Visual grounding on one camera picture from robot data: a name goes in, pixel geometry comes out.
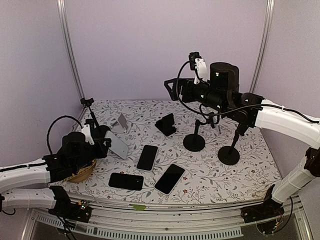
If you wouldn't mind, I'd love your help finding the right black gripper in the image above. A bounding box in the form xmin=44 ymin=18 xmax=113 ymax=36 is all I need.
xmin=164 ymin=77 xmax=228 ymax=114

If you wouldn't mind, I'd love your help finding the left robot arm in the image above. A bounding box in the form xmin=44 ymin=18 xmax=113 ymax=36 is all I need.
xmin=0 ymin=124 xmax=111 ymax=217

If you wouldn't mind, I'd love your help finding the white phone dual camera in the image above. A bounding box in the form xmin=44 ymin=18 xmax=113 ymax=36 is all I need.
xmin=105 ymin=130 xmax=129 ymax=160

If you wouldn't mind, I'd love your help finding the black folding phone stand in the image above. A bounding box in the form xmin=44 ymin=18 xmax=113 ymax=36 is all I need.
xmin=155 ymin=113 xmax=177 ymax=137

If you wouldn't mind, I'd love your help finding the right aluminium frame post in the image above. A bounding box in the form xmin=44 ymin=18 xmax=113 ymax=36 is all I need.
xmin=249 ymin=0 xmax=275 ymax=93

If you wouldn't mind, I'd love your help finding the woven bamboo basket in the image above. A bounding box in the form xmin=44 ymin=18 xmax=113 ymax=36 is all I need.
xmin=65 ymin=159 xmax=97 ymax=183

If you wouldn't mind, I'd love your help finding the left aluminium frame post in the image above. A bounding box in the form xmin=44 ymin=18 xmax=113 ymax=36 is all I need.
xmin=56 ymin=0 xmax=85 ymax=99

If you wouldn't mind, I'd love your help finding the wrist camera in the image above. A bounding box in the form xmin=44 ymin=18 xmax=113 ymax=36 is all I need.
xmin=188 ymin=52 xmax=209 ymax=85
xmin=81 ymin=119 xmax=95 ymax=146

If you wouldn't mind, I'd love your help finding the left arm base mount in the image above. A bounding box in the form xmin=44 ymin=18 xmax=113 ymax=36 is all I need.
xmin=48 ymin=185 xmax=93 ymax=223

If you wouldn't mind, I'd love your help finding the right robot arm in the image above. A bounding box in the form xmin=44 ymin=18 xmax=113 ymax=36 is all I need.
xmin=164 ymin=58 xmax=320 ymax=218

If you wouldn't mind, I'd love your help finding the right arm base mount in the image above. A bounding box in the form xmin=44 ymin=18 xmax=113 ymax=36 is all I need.
xmin=240 ymin=184 xmax=285 ymax=223

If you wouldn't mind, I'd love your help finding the front aluminium rail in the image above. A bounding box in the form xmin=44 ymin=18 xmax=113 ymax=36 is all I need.
xmin=21 ymin=194 xmax=313 ymax=240

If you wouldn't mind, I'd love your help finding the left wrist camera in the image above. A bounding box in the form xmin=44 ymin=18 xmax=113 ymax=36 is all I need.
xmin=81 ymin=119 xmax=95 ymax=146

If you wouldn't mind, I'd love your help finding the silver phone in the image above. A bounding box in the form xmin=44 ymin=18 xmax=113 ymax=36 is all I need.
xmin=216 ymin=124 xmax=221 ymax=134

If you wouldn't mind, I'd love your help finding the floral table mat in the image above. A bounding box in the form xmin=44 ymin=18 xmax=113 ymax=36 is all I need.
xmin=60 ymin=100 xmax=281 ymax=205

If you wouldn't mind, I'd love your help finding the aluminium frame post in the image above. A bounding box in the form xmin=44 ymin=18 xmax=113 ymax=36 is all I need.
xmin=56 ymin=0 xmax=85 ymax=99
xmin=249 ymin=0 xmax=275 ymax=93

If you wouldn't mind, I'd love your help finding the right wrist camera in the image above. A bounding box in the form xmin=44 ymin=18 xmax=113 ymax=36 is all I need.
xmin=188 ymin=52 xmax=209 ymax=85

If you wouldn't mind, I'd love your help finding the green tape piece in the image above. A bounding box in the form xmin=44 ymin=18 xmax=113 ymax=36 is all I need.
xmin=130 ymin=204 xmax=146 ymax=211

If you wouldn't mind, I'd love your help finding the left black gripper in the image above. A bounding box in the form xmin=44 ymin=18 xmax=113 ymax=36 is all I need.
xmin=72 ymin=137 xmax=111 ymax=172

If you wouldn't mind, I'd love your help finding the black round phone stand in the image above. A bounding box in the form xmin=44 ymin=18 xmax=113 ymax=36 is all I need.
xmin=80 ymin=97 xmax=110 ymax=139
xmin=183 ymin=116 xmax=220 ymax=152
xmin=217 ymin=123 xmax=249 ymax=166

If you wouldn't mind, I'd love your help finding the white-edged phone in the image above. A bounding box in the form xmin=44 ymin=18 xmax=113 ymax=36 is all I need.
xmin=136 ymin=145 xmax=159 ymax=172
xmin=154 ymin=164 xmax=185 ymax=195

